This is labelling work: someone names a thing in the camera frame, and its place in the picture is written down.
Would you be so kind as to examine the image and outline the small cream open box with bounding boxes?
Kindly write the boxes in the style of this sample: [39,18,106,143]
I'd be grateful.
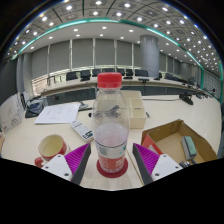
[119,90,148,130]

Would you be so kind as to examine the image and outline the white paper sheets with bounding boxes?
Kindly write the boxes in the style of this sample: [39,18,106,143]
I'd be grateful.
[33,102,82,126]

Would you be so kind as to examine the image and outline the clear red-capped water bottle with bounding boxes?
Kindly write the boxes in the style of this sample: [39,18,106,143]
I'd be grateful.
[91,72,131,175]

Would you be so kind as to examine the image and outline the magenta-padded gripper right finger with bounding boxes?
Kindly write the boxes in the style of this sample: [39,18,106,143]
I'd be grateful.
[131,142,184,186]

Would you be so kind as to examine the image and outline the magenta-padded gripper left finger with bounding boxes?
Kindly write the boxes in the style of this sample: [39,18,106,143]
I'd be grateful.
[41,142,92,186]

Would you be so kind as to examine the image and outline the row of black office chairs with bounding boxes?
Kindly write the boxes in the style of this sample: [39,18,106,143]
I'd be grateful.
[64,67,201,88]

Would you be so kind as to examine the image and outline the black desk phone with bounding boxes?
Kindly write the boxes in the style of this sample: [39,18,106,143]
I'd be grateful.
[24,97,46,120]

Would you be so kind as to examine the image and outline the white remote control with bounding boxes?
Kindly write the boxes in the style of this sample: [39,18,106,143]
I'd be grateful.
[69,120,95,143]

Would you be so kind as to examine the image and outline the open red cardboard box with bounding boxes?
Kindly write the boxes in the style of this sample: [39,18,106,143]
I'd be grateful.
[140,119,219,168]

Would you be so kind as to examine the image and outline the round ceiling lights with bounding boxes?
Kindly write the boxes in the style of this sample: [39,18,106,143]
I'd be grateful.
[6,0,221,68]

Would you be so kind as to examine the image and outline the grey-green board eraser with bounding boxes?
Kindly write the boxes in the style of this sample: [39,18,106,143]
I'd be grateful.
[180,135,199,161]

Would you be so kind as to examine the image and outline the red and cream mug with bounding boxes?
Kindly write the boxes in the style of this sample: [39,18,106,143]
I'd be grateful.
[34,133,71,169]

